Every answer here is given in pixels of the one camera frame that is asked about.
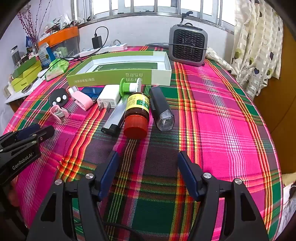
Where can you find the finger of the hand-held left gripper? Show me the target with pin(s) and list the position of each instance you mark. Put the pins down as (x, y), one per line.
(27, 132)
(45, 134)

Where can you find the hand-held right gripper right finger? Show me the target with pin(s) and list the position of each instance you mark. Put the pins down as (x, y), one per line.
(188, 173)

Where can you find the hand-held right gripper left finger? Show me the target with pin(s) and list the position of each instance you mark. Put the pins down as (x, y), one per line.
(108, 172)

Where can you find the black disc white dots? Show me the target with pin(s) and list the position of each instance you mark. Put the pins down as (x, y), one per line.
(59, 97)

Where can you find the pink plastic case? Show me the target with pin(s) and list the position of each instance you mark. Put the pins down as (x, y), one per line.
(82, 99)

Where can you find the silver black slim device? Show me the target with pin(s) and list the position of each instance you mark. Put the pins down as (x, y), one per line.
(113, 118)

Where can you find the blue usb device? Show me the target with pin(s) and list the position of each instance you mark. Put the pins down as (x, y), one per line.
(90, 90)

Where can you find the brown bottle red cap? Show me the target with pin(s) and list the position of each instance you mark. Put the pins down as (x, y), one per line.
(136, 109)

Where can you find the white charger plug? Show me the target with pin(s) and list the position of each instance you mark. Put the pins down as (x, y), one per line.
(108, 95)

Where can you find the black bike light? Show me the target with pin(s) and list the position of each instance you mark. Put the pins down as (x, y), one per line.
(159, 104)

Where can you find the green white plastic knob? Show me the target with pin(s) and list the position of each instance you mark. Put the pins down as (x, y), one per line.
(124, 87)

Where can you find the green white cardboard box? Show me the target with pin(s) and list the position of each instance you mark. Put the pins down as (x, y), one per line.
(115, 78)

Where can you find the white side table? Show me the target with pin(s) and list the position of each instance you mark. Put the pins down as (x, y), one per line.
(16, 97)

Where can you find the lime yellow flat box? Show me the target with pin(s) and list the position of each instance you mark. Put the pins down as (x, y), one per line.
(25, 82)

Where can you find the white computer mouse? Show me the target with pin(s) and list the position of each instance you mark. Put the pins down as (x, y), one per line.
(41, 73)

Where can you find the dark green flat box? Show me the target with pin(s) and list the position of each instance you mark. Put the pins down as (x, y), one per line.
(25, 67)

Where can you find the pink green plaid tablecloth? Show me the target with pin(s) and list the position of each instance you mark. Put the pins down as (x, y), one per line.
(219, 115)

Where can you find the green tissue pack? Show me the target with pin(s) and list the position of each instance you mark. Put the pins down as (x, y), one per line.
(56, 67)

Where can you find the glass jar dark lid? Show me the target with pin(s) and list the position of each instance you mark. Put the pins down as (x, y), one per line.
(15, 55)

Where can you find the blue white carton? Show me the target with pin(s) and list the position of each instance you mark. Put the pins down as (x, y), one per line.
(45, 55)

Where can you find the clear bin orange lid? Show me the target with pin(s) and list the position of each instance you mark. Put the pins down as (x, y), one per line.
(62, 34)

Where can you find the black power adapter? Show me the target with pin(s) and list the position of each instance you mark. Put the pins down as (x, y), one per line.
(97, 41)

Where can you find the wooden cabinet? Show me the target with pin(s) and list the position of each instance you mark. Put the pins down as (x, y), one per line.
(277, 115)

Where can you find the purple dried flower branches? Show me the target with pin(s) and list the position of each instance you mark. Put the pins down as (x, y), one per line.
(30, 25)

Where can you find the white power strip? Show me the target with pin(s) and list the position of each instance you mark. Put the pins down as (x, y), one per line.
(111, 47)

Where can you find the pile of assorted stationery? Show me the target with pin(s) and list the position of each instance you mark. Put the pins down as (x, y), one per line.
(57, 24)

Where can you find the floral white cloth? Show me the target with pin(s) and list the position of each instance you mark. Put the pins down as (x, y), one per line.
(219, 60)

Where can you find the grey fan heater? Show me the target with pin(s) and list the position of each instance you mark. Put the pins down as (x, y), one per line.
(187, 44)

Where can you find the patterned cream curtain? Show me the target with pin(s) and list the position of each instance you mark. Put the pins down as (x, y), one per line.
(254, 46)

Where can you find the black window hook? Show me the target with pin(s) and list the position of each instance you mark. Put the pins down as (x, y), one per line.
(185, 17)

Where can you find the metal window grille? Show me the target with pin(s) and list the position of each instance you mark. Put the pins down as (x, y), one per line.
(150, 15)

